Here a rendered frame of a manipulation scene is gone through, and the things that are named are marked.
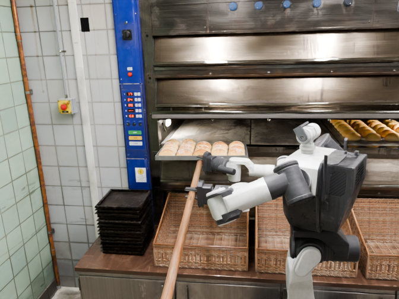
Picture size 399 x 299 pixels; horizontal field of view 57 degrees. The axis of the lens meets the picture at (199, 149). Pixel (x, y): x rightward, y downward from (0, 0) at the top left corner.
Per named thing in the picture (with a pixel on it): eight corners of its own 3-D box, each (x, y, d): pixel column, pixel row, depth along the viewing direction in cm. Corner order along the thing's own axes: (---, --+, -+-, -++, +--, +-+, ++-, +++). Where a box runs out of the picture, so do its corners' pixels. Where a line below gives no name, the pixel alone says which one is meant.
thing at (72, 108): (63, 112, 253) (62, 97, 250) (78, 112, 251) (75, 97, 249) (58, 114, 246) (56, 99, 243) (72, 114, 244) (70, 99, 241)
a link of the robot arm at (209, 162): (200, 153, 204) (217, 157, 197) (211, 149, 211) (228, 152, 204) (200, 175, 208) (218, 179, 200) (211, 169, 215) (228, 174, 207)
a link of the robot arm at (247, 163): (230, 156, 199) (255, 158, 197) (229, 172, 201) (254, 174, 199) (228, 159, 193) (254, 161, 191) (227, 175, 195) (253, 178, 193)
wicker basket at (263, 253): (253, 231, 256) (254, 194, 248) (338, 234, 249) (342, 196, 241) (254, 273, 210) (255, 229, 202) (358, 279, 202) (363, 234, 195)
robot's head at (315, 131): (320, 144, 154) (321, 123, 151) (311, 150, 146) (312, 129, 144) (304, 142, 158) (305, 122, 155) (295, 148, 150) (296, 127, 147)
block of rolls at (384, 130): (328, 121, 304) (329, 115, 303) (390, 121, 297) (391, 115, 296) (346, 142, 246) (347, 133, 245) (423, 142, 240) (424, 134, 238)
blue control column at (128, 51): (183, 194, 467) (174, 12, 406) (195, 194, 465) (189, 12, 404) (138, 294, 284) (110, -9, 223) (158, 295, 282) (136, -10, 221)
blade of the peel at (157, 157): (248, 159, 216) (248, 155, 215) (155, 160, 221) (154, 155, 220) (246, 142, 250) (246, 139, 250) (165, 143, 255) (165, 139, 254)
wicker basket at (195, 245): (170, 227, 265) (167, 191, 257) (249, 230, 257) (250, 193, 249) (152, 267, 219) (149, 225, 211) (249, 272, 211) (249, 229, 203)
